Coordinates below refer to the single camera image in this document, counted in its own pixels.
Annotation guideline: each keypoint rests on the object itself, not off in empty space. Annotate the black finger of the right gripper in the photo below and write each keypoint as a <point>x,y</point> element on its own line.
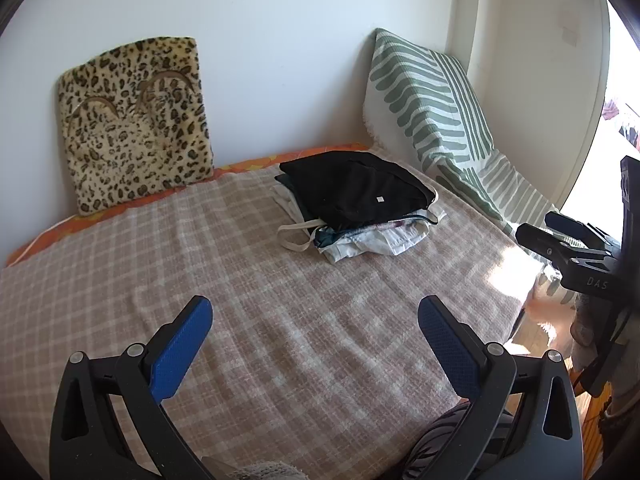
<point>563,238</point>

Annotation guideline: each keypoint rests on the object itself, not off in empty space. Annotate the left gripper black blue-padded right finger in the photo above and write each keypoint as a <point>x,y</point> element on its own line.
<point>544,439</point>

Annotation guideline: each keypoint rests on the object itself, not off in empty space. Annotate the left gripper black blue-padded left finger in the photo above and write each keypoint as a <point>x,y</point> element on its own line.
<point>86,439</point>

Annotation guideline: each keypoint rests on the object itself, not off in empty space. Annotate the black t-shirt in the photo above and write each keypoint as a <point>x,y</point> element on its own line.
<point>350,190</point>

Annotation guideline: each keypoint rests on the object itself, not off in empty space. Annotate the pile of folded light clothes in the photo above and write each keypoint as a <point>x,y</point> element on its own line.
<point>390,238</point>

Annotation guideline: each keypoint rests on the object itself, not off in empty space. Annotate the green white striped pillow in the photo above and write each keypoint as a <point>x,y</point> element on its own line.
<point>420,107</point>

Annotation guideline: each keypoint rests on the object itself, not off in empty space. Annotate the pink checkered bed blanket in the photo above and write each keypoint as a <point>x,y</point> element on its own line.
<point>319,365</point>

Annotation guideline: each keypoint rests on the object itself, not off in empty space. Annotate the leopard print cushion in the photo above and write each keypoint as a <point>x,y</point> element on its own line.
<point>133,123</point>

